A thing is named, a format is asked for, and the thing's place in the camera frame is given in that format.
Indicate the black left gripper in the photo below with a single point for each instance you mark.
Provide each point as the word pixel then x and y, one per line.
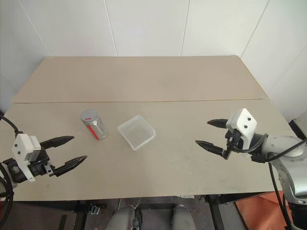
pixel 40 167

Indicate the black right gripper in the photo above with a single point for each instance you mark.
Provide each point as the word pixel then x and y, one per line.
pixel 233 141

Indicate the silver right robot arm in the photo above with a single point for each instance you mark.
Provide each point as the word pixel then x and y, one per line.
pixel 285 153

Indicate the silver red soda can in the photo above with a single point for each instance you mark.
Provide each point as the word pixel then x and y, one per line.
pixel 97 130

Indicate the clear square plastic container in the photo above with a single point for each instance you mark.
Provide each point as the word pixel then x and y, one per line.
pixel 136 133

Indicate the black table leg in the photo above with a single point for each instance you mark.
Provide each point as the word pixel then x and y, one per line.
pixel 214 212
pixel 80 215

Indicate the orange sheet on floor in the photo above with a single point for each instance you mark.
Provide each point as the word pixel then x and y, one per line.
pixel 259 210

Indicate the grey rounded shape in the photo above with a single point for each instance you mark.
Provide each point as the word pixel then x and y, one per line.
pixel 126 218
pixel 181 216

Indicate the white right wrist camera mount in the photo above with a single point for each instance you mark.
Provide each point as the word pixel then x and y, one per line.
pixel 242 127

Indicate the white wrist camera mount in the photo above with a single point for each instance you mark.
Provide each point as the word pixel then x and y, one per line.
pixel 242 127
pixel 22 153

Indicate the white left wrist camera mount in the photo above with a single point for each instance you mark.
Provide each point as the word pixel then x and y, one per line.
pixel 22 153

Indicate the grey box at wall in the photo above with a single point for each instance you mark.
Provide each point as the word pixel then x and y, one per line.
pixel 299 125

